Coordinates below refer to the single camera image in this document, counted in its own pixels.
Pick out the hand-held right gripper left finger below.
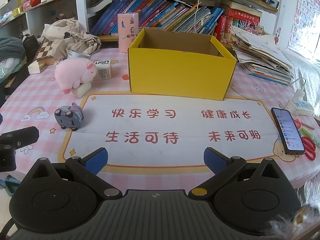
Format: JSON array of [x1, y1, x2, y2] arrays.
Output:
[[25, 148, 123, 200]]

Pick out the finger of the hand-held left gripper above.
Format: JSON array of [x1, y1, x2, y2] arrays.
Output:
[[0, 126, 40, 153]]

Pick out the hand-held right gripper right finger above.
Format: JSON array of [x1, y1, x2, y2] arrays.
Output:
[[188, 147, 288, 202]]

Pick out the grey toy car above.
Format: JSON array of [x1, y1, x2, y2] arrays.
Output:
[[54, 102, 84, 131]]

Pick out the white sponge block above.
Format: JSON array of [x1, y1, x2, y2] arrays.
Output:
[[69, 82, 91, 98]]

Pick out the pink plush pig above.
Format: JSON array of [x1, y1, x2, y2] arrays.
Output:
[[54, 57, 98, 95]]

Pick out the white toothpaste box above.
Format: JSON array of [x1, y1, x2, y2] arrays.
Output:
[[91, 59, 112, 81]]

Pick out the yellow cardboard box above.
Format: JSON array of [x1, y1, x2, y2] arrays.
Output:
[[127, 28, 237, 101]]

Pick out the clear packing tape roll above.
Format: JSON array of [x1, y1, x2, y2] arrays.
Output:
[[66, 49, 92, 60]]

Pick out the pink checked desk mat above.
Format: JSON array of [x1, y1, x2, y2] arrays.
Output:
[[0, 41, 320, 190]]

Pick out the small cream cardboard box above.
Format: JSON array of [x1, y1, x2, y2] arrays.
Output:
[[27, 60, 46, 74]]

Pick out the iridescent plastic wrap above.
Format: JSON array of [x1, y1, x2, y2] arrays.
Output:
[[0, 57, 27, 83]]

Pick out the black smartphone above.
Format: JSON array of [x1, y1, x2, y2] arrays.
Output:
[[271, 107, 306, 155]]

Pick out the wooden chessboard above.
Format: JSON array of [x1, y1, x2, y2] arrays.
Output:
[[34, 37, 69, 65]]

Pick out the grey blanket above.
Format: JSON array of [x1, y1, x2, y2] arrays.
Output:
[[0, 37, 25, 63]]

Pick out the dark bag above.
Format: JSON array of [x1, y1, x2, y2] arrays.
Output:
[[21, 34, 40, 55]]

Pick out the red scissors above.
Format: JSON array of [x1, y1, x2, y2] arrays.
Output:
[[300, 135, 317, 160]]

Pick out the green marker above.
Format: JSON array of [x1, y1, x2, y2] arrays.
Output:
[[299, 127, 320, 147]]

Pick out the white power strip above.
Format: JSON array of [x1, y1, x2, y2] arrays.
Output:
[[286, 99, 315, 117]]

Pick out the grey fluffy fur trim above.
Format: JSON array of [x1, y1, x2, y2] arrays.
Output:
[[269, 180, 320, 240]]

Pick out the white charger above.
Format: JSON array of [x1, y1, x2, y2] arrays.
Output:
[[295, 80, 307, 103]]

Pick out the beige cloth bag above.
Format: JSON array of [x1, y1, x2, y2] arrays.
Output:
[[41, 18, 102, 55]]

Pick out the stack of worn booklets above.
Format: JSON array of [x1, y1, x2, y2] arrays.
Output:
[[231, 25, 295, 87]]

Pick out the pink cylindrical container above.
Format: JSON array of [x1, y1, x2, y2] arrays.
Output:
[[117, 12, 140, 53]]

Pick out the white bookshelf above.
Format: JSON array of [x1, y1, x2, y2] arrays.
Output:
[[0, 0, 283, 43]]

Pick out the row of colourful books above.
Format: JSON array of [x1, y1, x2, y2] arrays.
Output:
[[89, 0, 262, 43]]

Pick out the alphabet wall poster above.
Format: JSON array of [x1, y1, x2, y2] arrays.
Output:
[[287, 0, 320, 60]]

